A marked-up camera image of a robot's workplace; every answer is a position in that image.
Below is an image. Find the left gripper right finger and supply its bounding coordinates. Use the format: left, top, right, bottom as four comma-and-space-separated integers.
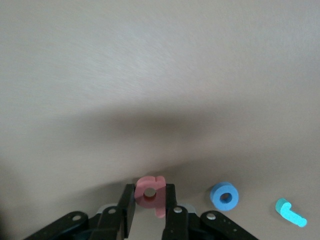
161, 183, 189, 240

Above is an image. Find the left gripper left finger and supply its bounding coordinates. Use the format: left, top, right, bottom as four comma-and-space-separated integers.
88, 183, 137, 240

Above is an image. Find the blue foam letter o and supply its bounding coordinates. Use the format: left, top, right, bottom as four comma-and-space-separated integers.
209, 181, 240, 212

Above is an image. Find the pink foam letter b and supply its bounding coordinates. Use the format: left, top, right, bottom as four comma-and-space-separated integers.
134, 175, 167, 219

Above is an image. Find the teal foam letter j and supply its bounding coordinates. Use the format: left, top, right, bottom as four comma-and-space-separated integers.
274, 198, 308, 228

